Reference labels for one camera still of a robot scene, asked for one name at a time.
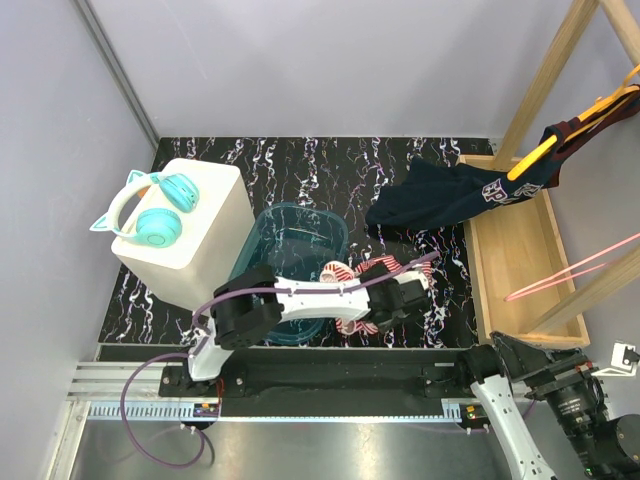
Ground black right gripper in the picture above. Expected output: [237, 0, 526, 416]
[492, 328, 616, 476]

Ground red white striped tank top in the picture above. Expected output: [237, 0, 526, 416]
[320, 255, 401, 336]

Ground pink wire hanger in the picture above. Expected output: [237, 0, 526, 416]
[504, 233, 640, 302]

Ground navy maroon tank top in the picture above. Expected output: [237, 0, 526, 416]
[364, 85, 640, 233]

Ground yellow plastic hanger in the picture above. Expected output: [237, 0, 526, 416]
[506, 65, 639, 188]

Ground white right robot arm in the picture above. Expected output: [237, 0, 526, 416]
[453, 332, 639, 479]

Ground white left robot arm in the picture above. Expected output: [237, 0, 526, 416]
[180, 261, 431, 396]

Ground wooden clothes rack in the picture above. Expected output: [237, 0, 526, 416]
[460, 1, 639, 348]

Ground teal transparent plastic bin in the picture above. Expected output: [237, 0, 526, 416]
[223, 201, 350, 346]

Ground white cube box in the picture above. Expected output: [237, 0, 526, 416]
[111, 158, 255, 311]

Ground teal cat ear headphones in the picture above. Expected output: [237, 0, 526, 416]
[89, 170, 200, 248]

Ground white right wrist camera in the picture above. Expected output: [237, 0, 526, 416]
[594, 342, 639, 378]

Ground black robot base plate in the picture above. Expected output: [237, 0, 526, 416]
[94, 341, 481, 416]

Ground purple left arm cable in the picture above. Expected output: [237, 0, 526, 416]
[121, 249, 442, 469]

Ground aluminium rail frame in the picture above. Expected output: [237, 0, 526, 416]
[47, 362, 496, 479]

